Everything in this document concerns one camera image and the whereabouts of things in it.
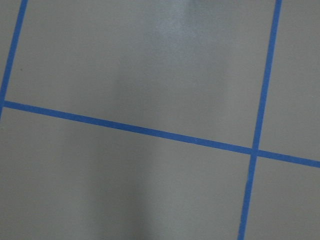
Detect blue tape grid lines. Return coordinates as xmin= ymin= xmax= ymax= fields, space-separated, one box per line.
xmin=0 ymin=0 xmax=320 ymax=240

